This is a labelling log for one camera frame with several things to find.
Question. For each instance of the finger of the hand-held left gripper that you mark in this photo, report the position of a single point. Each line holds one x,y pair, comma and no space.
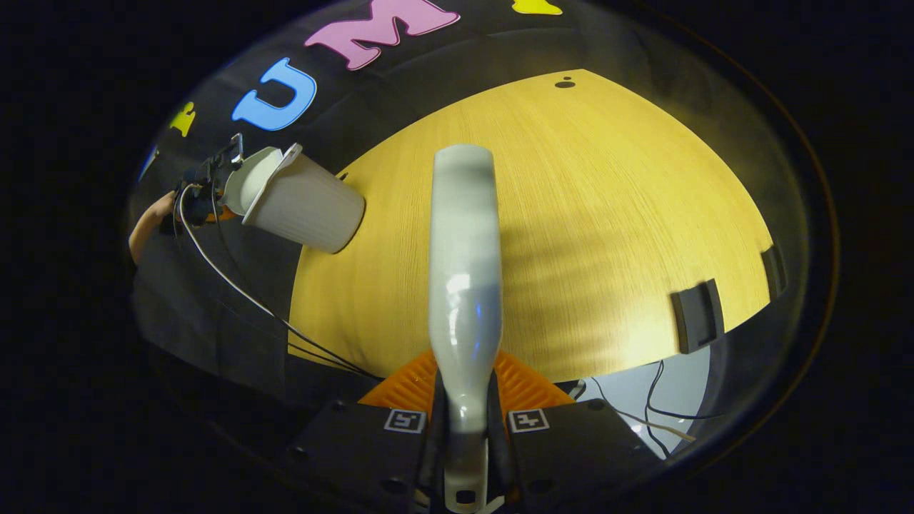
230,153

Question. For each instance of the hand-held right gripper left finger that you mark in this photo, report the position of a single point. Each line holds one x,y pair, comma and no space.
364,446

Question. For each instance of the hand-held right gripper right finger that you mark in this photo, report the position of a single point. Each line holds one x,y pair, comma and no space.
571,446

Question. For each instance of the white ribbed garbage bin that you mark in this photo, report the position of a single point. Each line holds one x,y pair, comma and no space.
307,203

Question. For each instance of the small white broom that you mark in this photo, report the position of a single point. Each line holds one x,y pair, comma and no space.
464,271

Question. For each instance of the black desk edge bracket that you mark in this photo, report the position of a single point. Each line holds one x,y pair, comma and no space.
775,271
698,318

